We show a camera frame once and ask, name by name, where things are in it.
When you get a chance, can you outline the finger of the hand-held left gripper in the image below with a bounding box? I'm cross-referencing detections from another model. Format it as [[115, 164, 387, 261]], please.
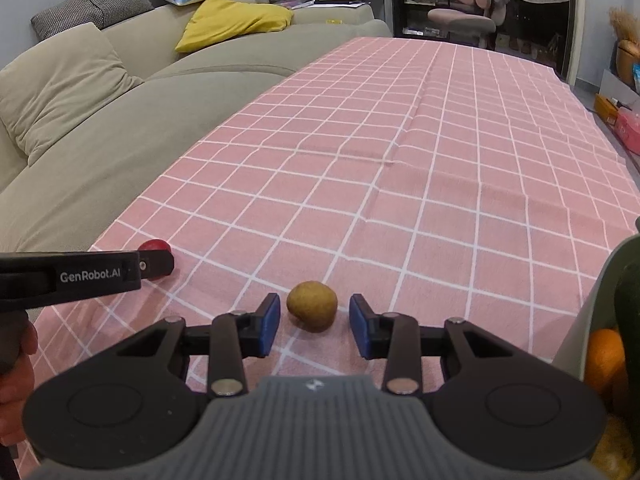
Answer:
[[139, 251, 176, 281]]

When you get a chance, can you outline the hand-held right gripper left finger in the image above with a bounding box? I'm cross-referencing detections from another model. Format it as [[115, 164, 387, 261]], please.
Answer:
[[120, 292, 282, 396]]

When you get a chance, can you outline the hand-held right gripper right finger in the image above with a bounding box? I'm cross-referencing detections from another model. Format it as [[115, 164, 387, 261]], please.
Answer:
[[348, 294, 521, 395]]

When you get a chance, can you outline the small red apple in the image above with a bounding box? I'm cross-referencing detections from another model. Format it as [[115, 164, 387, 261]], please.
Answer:
[[137, 239, 172, 277]]

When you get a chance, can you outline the brown kiwi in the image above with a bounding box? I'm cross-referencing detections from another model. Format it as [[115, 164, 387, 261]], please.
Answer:
[[286, 280, 338, 333]]

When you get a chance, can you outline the green colander bowl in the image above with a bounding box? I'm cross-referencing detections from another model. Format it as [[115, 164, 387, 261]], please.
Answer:
[[550, 232, 640, 480]]

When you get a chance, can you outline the orange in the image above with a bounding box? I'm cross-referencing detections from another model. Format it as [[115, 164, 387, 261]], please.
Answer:
[[612, 367, 640, 418], [585, 329, 628, 397]]

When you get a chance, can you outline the person's left hand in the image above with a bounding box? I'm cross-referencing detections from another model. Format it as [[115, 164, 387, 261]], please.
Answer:
[[0, 321, 40, 449]]

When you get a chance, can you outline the beige sofa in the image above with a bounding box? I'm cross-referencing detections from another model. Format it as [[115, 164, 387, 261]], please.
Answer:
[[0, 0, 393, 253]]

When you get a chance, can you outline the pink checked tablecloth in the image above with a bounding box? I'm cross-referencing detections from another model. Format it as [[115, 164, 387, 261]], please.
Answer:
[[10, 36, 640, 480]]

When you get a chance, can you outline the beige sofa back cushion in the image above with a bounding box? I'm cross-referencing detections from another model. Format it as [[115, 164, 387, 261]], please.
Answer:
[[0, 22, 146, 168]]

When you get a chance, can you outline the yellow cushion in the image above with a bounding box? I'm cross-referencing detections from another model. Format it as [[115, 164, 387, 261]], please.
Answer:
[[175, 0, 295, 53]]

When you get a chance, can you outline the grey houndstooth cushion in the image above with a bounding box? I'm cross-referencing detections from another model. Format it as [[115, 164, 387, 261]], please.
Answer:
[[31, 0, 155, 42]]

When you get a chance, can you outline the yellow pear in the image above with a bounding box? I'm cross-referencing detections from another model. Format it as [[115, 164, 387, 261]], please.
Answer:
[[590, 414, 640, 480]]

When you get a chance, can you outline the stack of papers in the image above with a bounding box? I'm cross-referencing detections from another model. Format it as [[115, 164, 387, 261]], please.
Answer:
[[277, 0, 368, 10]]

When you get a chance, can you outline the pink office chair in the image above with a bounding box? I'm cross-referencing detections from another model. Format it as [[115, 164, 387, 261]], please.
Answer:
[[427, 0, 511, 43]]

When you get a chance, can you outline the orange box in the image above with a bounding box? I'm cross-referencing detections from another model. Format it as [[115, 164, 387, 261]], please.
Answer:
[[594, 94, 621, 126]]

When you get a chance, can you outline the pink box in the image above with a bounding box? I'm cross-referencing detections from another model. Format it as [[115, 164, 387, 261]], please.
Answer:
[[614, 110, 640, 156]]

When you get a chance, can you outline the vase with dried flowers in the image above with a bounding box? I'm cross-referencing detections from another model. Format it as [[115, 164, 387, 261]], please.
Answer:
[[610, 7, 640, 88]]

